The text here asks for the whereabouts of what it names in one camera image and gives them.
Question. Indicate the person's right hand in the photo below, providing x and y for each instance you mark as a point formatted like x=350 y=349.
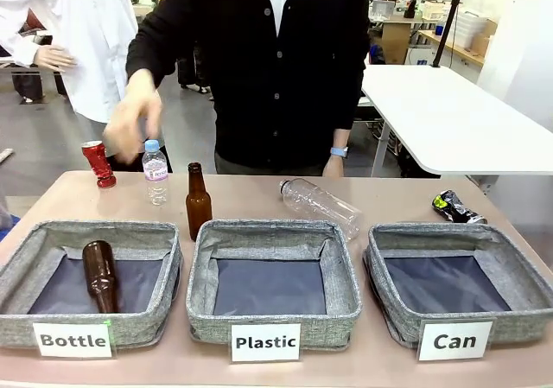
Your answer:
x=134 y=116

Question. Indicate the white-shirted person's hand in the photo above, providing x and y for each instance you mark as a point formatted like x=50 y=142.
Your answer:
x=54 y=58

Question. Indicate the person's left hand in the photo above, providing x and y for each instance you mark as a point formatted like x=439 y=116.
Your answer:
x=334 y=167

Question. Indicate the large clear plastic bottle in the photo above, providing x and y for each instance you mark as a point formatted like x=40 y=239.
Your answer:
x=324 y=208

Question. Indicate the crushed red soda can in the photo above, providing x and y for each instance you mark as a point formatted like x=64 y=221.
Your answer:
x=100 y=165

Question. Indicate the small water bottle blue cap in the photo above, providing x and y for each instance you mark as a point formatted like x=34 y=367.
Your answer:
x=154 y=176

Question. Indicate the crushed black Pepsi can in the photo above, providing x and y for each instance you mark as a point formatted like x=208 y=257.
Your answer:
x=455 y=207

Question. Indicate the person's left forearm black sleeve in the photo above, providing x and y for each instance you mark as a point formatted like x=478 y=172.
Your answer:
x=350 y=103

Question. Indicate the person's right forearm black sleeve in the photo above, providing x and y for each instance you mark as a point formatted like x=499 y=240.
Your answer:
x=147 y=55

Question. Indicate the grey fabric basket Plastic label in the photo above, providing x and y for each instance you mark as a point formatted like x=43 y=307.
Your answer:
x=268 y=237

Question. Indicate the grey fabric basket Can label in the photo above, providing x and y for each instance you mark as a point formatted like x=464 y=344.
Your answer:
x=518 y=267

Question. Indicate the white sign reading Can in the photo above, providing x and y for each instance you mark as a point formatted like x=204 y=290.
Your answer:
x=454 y=341

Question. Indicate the grey fabric basket Bottle label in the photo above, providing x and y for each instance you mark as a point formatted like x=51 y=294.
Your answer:
x=17 y=327

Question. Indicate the light blue wrist watch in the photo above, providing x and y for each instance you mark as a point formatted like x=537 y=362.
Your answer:
x=339 y=151

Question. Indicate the person in white shirt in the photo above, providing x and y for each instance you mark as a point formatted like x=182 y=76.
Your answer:
x=95 y=38

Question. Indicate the brown glass beer bottle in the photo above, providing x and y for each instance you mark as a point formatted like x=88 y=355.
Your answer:
x=100 y=275
x=198 y=208

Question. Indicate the person in black cardigan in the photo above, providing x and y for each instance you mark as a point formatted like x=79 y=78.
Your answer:
x=259 y=81

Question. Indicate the white side table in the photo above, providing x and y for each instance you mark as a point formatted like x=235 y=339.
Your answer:
x=453 y=120

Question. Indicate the cardboard box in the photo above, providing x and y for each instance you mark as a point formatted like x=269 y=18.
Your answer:
x=395 y=42

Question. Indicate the wooden workbench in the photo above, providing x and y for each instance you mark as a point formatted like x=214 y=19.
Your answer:
x=458 y=51

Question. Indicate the black stand pole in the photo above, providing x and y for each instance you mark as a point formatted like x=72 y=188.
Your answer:
x=447 y=20

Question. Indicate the white sign reading Plastic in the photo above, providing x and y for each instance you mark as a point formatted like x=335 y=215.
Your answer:
x=265 y=342

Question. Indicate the white plastic storage boxes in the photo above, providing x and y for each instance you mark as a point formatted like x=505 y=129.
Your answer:
x=468 y=27

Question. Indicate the white sign reading Bottle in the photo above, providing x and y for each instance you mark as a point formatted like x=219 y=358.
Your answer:
x=72 y=340

